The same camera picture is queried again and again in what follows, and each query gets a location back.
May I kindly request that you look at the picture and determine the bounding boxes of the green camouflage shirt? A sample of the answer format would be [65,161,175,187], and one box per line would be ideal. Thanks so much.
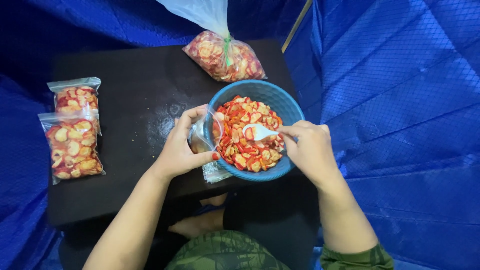
[165,230,395,270]

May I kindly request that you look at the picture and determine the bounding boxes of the blue plastic bowl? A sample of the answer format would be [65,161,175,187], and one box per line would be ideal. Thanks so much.
[203,79,306,182]

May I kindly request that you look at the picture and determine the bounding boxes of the stack of empty zip bags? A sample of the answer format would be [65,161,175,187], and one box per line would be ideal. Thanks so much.
[202,161,233,184]

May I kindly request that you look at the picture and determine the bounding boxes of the person's left hand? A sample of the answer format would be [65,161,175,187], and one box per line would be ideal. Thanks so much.
[152,105,222,182]

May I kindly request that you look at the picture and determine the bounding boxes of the large tied bag of chips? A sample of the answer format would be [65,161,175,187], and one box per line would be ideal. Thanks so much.
[155,0,268,83]

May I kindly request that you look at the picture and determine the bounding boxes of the heap of red chips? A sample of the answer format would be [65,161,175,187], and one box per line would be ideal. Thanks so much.
[212,95,284,173]

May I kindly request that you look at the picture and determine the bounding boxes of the black trousers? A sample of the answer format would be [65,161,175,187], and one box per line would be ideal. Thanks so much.
[223,176,321,270]

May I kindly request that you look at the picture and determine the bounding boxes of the small clear zip bag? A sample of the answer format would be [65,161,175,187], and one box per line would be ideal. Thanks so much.
[188,106,225,154]

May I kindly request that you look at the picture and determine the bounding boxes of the person's right hand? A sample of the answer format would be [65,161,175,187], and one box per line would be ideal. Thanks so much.
[277,120,340,189]

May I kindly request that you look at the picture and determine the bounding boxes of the filled zip bag of chips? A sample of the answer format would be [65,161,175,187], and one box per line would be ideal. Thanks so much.
[47,77,102,136]
[38,110,106,185]

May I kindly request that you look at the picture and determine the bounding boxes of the wooden stick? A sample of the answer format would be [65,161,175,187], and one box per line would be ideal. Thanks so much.
[281,0,314,53]

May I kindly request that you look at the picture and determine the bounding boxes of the white plastic spoon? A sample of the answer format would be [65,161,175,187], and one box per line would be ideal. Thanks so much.
[242,123,280,142]

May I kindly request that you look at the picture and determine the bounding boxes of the person's bare foot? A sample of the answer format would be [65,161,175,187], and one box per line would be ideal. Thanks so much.
[168,208,226,239]
[199,193,229,207]

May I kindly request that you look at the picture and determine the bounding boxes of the green bag tie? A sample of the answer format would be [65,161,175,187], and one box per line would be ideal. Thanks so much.
[223,32,232,67]

